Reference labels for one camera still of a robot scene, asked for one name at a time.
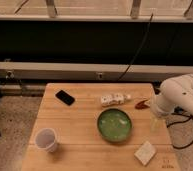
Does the white sponge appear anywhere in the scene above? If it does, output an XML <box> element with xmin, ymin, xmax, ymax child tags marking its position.
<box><xmin>134</xmin><ymin>141</ymin><xmax>156</xmax><ymax>166</ymax></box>

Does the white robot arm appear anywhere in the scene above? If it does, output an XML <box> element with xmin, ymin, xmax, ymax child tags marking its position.
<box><xmin>150</xmin><ymin>74</ymin><xmax>193</xmax><ymax>131</ymax></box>

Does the green ceramic bowl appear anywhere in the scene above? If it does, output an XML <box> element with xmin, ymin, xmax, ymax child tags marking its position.
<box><xmin>97</xmin><ymin>108</ymin><xmax>132</xmax><ymax>143</ymax></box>

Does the red brown oblong object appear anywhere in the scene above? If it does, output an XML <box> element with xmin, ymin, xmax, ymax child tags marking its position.
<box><xmin>135</xmin><ymin>100</ymin><xmax>149</xmax><ymax>110</ymax></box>

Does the black smartphone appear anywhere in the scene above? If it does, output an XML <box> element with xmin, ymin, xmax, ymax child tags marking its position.
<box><xmin>56</xmin><ymin>90</ymin><xmax>75</xmax><ymax>106</ymax></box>

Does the clear plastic cup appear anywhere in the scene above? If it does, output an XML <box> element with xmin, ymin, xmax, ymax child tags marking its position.
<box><xmin>34</xmin><ymin>128</ymin><xmax>58</xmax><ymax>153</ymax></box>

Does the black floor cable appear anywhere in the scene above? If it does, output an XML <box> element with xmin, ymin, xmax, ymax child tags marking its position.
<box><xmin>166</xmin><ymin>111</ymin><xmax>193</xmax><ymax>150</ymax></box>

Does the black hanging cable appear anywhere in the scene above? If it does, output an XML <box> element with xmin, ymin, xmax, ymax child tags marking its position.
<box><xmin>116</xmin><ymin>13</ymin><xmax>154</xmax><ymax>83</ymax></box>

